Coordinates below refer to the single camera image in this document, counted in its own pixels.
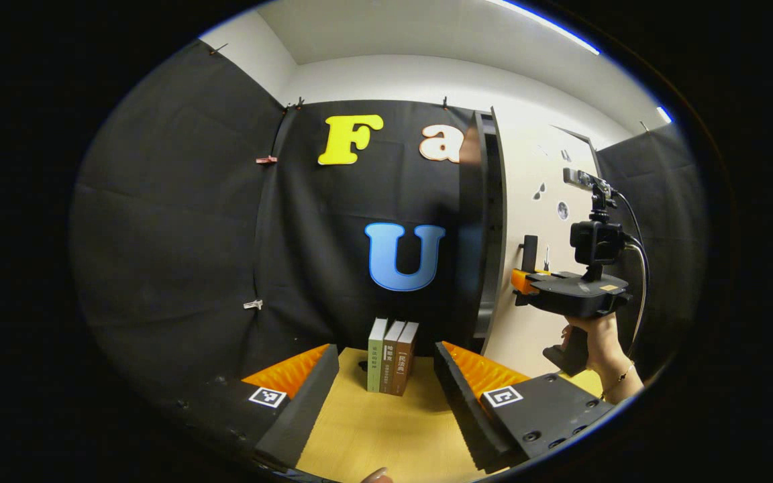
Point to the copper cloth clip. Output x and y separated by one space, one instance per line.
266 159

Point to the black backdrop cloth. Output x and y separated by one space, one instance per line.
178 235

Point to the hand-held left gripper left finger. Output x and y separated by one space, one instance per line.
306 409

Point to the small ceiling light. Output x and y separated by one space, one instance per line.
664 114

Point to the silver cloth clip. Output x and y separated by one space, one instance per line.
252 304

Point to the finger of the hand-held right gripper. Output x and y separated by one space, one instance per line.
521 282

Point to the olive book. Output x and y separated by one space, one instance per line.
390 359

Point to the brown book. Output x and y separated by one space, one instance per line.
405 362

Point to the grey cabinet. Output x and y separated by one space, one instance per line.
474 235

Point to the green book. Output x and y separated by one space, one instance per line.
376 355

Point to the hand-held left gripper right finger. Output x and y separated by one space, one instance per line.
464 409

